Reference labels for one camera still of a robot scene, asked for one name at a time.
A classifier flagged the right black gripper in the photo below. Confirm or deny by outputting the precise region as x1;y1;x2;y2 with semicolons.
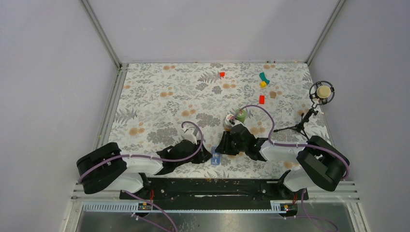
215;131;248;156

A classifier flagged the blue weekly pill organizer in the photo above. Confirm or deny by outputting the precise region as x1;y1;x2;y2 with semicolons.
211;146;221;166

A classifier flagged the white cap pill bottle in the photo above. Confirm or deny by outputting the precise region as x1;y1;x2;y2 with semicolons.
223;114;235;131

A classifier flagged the green pill bottle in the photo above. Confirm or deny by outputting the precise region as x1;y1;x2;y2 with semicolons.
235;109;247;123

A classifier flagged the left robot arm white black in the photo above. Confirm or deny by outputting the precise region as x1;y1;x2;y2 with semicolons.
76;140;212;199

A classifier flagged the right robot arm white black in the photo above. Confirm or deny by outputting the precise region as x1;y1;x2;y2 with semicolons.
215;124;350;199

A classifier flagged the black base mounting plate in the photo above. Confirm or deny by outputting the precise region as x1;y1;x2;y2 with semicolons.
135;177;309;210

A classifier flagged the floral patterned table mat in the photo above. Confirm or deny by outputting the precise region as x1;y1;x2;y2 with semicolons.
99;62;342;179

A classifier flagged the red rectangular block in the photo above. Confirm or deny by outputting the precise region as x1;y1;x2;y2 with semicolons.
259;95;265;104

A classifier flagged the brown wooden block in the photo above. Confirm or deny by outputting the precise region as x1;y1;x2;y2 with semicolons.
269;91;277;99

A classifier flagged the teal curved block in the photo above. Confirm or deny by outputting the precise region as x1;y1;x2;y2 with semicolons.
259;72;270;85

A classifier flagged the microphone on tripod stand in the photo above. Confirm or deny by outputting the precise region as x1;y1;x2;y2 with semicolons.
273;81;335;139

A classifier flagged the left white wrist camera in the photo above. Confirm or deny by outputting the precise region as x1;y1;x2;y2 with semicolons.
182;128;198;145

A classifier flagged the slotted grey cable duct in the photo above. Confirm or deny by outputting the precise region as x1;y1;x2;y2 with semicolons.
84;201;298;214

